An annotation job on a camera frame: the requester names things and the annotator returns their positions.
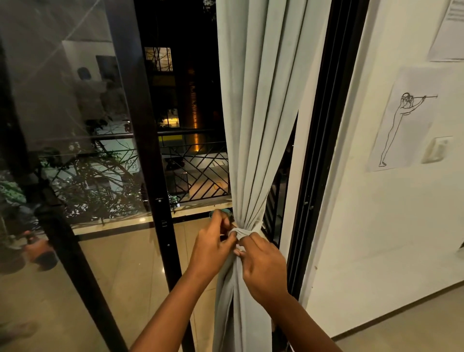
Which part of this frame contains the person's left hand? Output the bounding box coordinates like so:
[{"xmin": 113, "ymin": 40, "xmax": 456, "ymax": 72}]
[{"xmin": 187, "ymin": 209, "xmax": 238, "ymax": 279}]

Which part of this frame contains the person's right hand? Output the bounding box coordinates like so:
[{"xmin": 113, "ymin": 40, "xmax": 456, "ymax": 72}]
[{"xmin": 233, "ymin": 232, "xmax": 289, "ymax": 309}]

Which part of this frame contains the grey curtain tieback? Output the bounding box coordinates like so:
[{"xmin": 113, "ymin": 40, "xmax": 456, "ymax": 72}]
[{"xmin": 228, "ymin": 227, "xmax": 262, "ymax": 240}]

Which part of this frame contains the light grey curtain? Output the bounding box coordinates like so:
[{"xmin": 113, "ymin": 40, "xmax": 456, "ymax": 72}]
[{"xmin": 211, "ymin": 0, "xmax": 332, "ymax": 352}]

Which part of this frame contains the person's right forearm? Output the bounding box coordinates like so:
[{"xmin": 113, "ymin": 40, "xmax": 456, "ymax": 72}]
[{"xmin": 263, "ymin": 290, "xmax": 343, "ymax": 352}]

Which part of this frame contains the person's left forearm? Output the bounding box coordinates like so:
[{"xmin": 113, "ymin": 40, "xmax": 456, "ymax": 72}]
[{"xmin": 129, "ymin": 266, "xmax": 214, "ymax": 352}]

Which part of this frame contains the black door latch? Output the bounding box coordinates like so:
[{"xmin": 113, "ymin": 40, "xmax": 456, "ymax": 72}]
[{"xmin": 155, "ymin": 197, "xmax": 170, "ymax": 229}]

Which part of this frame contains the black balcony railing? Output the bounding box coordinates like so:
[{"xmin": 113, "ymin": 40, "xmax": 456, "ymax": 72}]
[{"xmin": 36, "ymin": 129, "xmax": 290, "ymax": 247}]

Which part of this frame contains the glass sliding door panel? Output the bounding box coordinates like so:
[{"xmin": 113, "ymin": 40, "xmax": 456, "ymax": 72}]
[{"xmin": 0, "ymin": 0, "xmax": 171, "ymax": 352}]

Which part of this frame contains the paper with line drawing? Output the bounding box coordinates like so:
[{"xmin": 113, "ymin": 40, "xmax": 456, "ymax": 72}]
[{"xmin": 366, "ymin": 65, "xmax": 448, "ymax": 172}]

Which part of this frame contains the green potted plant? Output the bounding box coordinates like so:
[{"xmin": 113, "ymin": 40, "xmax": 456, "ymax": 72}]
[{"xmin": 0, "ymin": 170, "xmax": 40, "ymax": 233}]

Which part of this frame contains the white printed paper sheet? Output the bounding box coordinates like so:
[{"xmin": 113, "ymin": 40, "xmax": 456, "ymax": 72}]
[{"xmin": 428, "ymin": 0, "xmax": 464, "ymax": 61}]

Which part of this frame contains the black sliding door frame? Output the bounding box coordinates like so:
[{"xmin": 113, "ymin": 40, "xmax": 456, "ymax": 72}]
[{"xmin": 105, "ymin": 0, "xmax": 370, "ymax": 352}]

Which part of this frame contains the white wall switch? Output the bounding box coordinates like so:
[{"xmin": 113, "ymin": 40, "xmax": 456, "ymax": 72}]
[{"xmin": 421, "ymin": 136, "xmax": 454, "ymax": 164}]

